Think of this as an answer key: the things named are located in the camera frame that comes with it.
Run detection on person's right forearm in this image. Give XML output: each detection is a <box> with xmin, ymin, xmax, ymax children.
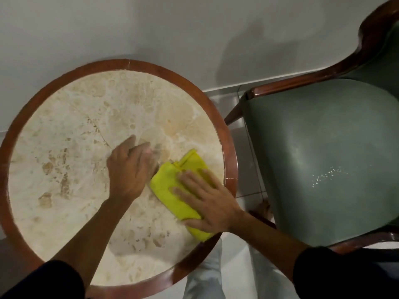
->
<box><xmin>229</xmin><ymin>210</ymin><xmax>309</xmax><ymax>282</ymax></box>

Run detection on green upholstered wooden chair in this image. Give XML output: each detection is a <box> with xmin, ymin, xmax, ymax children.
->
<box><xmin>224</xmin><ymin>0</ymin><xmax>399</xmax><ymax>256</ymax></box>

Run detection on person's bare foot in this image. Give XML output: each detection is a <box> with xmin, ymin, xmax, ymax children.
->
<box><xmin>249</xmin><ymin>199</ymin><xmax>277</xmax><ymax>228</ymax></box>

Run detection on person's right hand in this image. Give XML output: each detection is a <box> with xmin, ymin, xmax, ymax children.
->
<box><xmin>170</xmin><ymin>169</ymin><xmax>246</xmax><ymax>234</ymax></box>

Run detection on yellow cleaning cloth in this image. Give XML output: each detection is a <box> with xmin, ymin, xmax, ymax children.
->
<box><xmin>149</xmin><ymin>148</ymin><xmax>219</xmax><ymax>243</ymax></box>

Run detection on person's left forearm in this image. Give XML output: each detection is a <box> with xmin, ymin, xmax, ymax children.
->
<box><xmin>50</xmin><ymin>196</ymin><xmax>138</xmax><ymax>288</ymax></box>

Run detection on person's white trousers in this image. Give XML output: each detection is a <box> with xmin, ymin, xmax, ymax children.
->
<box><xmin>183</xmin><ymin>233</ymin><xmax>300</xmax><ymax>299</ymax></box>

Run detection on round marble table wooden rim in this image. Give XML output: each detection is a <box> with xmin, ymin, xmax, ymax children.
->
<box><xmin>0</xmin><ymin>59</ymin><xmax>239</xmax><ymax>299</ymax></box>

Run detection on clear drinking glass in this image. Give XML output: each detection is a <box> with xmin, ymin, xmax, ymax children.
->
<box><xmin>137</xmin><ymin>127</ymin><xmax>170</xmax><ymax>181</ymax></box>

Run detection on person's left hand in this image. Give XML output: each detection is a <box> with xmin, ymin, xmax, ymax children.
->
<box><xmin>107</xmin><ymin>135</ymin><xmax>154</xmax><ymax>205</ymax></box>

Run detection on person's left black sleeve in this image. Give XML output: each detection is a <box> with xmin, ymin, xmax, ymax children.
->
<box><xmin>0</xmin><ymin>260</ymin><xmax>86</xmax><ymax>299</ymax></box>

